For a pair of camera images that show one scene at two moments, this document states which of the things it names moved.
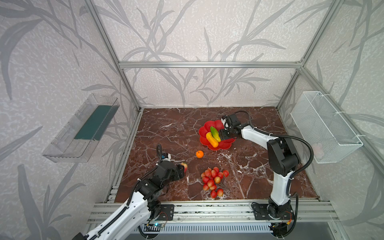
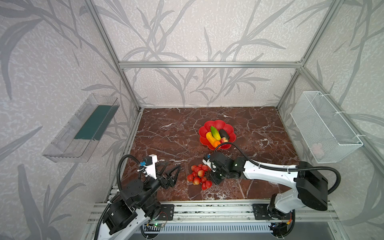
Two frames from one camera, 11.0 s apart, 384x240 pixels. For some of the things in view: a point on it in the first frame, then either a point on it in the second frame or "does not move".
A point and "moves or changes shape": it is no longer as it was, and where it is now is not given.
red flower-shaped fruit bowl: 218,125 does not move
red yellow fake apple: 185,166 moves or changes shape
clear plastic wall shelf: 76,142 does not move
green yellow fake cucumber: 215,133 does not move
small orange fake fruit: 199,154 -> 216,143
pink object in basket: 318,150 does not move
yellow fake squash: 212,140 does not move
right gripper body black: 227,132 -> 213,169
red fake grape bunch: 210,177 moves or changes shape
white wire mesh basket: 331,139 does not move
